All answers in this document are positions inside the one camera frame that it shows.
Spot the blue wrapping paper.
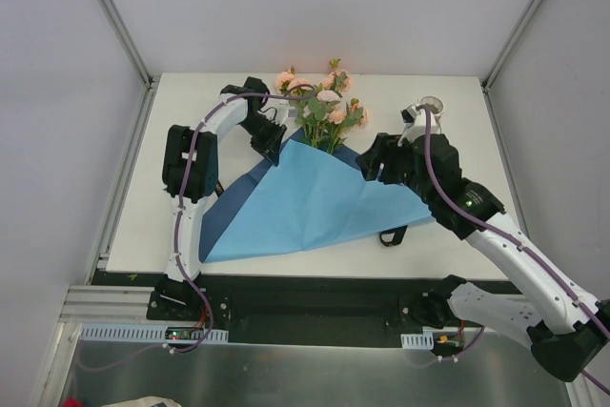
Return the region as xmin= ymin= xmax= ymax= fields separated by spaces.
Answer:
xmin=198 ymin=133 xmax=432 ymax=262

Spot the pink artificial flower bouquet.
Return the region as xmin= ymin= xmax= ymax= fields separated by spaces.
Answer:
xmin=274 ymin=58 xmax=369 ymax=154

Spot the black ribbon gold lettering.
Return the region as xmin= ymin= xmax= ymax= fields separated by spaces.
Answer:
xmin=378 ymin=225 xmax=409 ymax=248

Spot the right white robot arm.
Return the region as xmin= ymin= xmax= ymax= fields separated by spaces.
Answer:
xmin=356 ymin=132 xmax=609 ymax=382

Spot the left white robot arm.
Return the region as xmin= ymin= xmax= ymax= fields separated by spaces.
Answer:
xmin=154 ymin=76 xmax=287 ymax=320

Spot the white ribbed ceramic vase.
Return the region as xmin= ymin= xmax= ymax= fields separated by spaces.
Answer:
xmin=419 ymin=95 xmax=444 ymax=133

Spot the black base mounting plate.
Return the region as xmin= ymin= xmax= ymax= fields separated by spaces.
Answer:
xmin=90 ymin=269 xmax=495 ymax=345

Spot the beige cloth bag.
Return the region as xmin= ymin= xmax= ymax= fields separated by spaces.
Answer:
xmin=105 ymin=396 xmax=181 ymax=407

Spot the red cloth item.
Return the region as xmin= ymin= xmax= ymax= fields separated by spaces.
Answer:
xmin=60 ymin=397 xmax=83 ymax=407

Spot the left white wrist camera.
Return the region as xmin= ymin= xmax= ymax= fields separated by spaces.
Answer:
xmin=277 ymin=107 xmax=298 ymax=125

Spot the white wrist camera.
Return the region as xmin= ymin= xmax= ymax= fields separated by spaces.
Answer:
xmin=277 ymin=107 xmax=298 ymax=125
xmin=399 ymin=105 xmax=440 ymax=144

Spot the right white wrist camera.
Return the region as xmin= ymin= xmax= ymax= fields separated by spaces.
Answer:
xmin=399 ymin=105 xmax=440 ymax=144

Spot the right white cable duct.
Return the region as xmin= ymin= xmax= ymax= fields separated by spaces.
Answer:
xmin=400 ymin=331 xmax=435 ymax=351

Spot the white cable duct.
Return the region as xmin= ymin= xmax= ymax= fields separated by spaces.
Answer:
xmin=400 ymin=331 xmax=435 ymax=351
xmin=80 ymin=323 xmax=229 ymax=345

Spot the left aluminium frame post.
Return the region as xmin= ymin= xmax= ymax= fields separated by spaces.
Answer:
xmin=97 ymin=0 xmax=154 ymax=89

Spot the aluminium frame post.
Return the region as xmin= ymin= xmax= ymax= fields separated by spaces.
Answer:
xmin=97 ymin=0 xmax=154 ymax=89
xmin=481 ymin=0 xmax=546 ymax=93

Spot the right aluminium frame post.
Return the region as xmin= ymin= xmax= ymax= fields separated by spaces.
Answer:
xmin=481 ymin=0 xmax=546 ymax=93

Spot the front aluminium frame rail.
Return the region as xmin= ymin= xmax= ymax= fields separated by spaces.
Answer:
xmin=59 ymin=282 xmax=576 ymax=335

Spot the left white cable duct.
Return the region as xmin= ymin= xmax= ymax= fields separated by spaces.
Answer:
xmin=80 ymin=323 xmax=229 ymax=345

